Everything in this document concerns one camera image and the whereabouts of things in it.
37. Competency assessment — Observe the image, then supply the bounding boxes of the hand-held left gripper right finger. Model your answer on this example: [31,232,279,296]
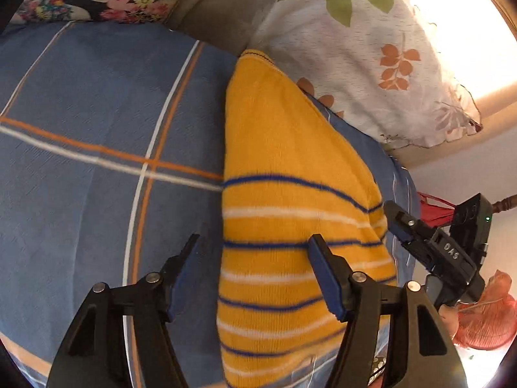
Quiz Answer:
[308,233,469,388]

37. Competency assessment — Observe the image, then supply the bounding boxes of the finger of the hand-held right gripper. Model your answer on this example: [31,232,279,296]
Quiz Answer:
[384,201,439,271]

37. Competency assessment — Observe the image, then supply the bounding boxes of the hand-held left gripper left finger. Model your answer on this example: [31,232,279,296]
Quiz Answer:
[46,233,200,388]

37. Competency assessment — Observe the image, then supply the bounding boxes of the yellow striped sweater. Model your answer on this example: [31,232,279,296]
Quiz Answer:
[217,49,398,388]

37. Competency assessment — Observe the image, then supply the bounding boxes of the person's right hand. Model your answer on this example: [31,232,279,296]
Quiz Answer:
[438,305,461,346]

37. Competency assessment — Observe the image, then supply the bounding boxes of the red cloth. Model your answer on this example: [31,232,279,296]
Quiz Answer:
[418,192,457,229]

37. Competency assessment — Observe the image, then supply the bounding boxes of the orange mesh bag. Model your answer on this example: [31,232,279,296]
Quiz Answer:
[456,269,517,350]

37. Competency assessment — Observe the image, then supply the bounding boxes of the white leaf print pillow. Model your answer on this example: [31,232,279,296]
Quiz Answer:
[250,0,483,150]

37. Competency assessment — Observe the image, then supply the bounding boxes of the blue plaid bedsheet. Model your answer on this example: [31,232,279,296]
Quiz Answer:
[0,20,421,388]

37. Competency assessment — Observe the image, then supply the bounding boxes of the dark wooden post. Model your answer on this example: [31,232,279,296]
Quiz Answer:
[491,194,517,215]

